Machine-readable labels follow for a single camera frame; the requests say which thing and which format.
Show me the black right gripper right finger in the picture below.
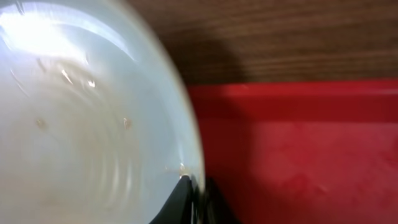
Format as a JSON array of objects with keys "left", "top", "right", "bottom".
[{"left": 203, "top": 178, "right": 241, "bottom": 224}]

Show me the red plastic tray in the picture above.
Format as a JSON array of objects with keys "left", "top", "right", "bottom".
[{"left": 188, "top": 80, "right": 397, "bottom": 223}]

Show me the white plate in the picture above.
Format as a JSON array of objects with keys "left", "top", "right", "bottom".
[{"left": 1, "top": 1, "right": 205, "bottom": 223}]

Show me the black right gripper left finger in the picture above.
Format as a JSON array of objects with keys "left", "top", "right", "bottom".
[{"left": 150, "top": 175, "right": 193, "bottom": 224}]

